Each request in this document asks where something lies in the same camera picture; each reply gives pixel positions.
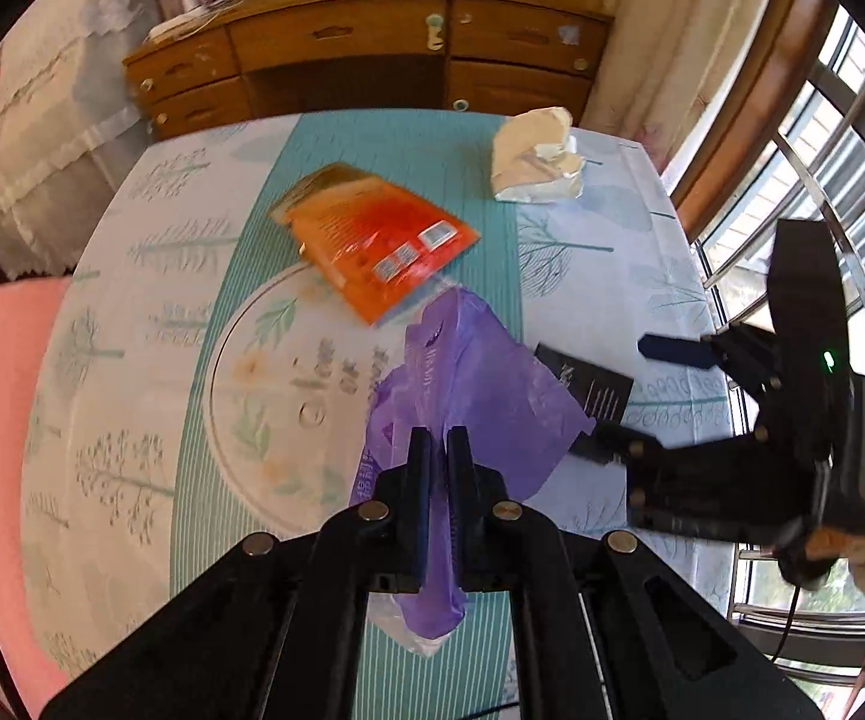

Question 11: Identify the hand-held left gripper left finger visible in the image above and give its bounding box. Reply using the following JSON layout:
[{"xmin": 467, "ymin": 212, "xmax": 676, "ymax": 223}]
[{"xmin": 38, "ymin": 426, "xmax": 433, "ymax": 720}]

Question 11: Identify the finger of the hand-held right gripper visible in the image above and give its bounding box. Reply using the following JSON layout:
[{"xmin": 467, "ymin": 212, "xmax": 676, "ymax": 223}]
[
  {"xmin": 638, "ymin": 325, "xmax": 785, "ymax": 407},
  {"xmin": 571, "ymin": 420, "xmax": 818, "ymax": 542}
]

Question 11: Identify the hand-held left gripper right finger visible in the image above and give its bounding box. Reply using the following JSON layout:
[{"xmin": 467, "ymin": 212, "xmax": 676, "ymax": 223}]
[{"xmin": 445, "ymin": 426, "xmax": 824, "ymax": 720}]

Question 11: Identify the small black packet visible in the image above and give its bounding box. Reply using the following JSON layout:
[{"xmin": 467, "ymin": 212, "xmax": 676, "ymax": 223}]
[{"xmin": 533, "ymin": 343, "xmax": 636, "ymax": 437}]

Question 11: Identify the purple plastic bag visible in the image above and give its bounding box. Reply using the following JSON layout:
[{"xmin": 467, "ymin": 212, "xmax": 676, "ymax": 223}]
[{"xmin": 346, "ymin": 286, "xmax": 591, "ymax": 659}]

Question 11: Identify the cream crumpled bag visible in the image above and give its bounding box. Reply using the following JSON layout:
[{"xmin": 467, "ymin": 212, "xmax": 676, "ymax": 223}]
[{"xmin": 488, "ymin": 106, "xmax": 585, "ymax": 203}]

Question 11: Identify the orange snack packet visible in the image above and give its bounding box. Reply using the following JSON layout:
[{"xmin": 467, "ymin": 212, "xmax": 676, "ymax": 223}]
[{"xmin": 267, "ymin": 163, "xmax": 480, "ymax": 327}]

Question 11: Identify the beige curtain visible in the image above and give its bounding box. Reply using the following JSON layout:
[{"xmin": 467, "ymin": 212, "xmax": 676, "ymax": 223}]
[{"xmin": 574, "ymin": 0, "xmax": 786, "ymax": 188}]

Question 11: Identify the teal striped printed tablecloth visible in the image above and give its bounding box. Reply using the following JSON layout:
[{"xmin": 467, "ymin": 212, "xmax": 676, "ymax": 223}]
[{"xmin": 21, "ymin": 111, "xmax": 741, "ymax": 720}]

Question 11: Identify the wooden desk with drawers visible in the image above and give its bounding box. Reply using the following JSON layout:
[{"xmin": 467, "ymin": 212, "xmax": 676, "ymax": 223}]
[{"xmin": 123, "ymin": 0, "xmax": 615, "ymax": 140}]

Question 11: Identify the white lace cloth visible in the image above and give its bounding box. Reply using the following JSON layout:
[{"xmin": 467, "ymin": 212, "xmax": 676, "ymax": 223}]
[{"xmin": 0, "ymin": 0, "xmax": 164, "ymax": 278}]

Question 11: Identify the black cable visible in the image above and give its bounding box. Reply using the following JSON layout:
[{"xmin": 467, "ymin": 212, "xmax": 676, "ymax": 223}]
[{"xmin": 772, "ymin": 583, "xmax": 806, "ymax": 662}]

